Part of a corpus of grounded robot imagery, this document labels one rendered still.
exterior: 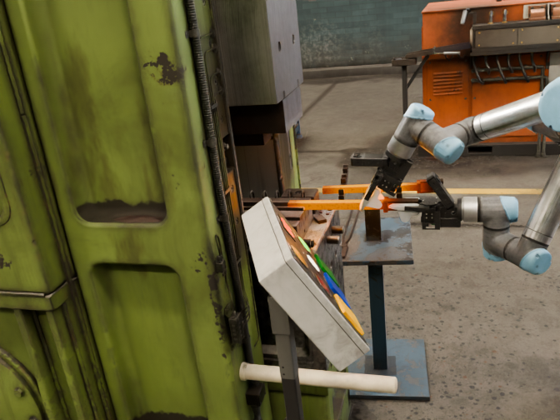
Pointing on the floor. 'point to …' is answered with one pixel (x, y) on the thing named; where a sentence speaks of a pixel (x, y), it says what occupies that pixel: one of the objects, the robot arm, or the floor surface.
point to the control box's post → (289, 376)
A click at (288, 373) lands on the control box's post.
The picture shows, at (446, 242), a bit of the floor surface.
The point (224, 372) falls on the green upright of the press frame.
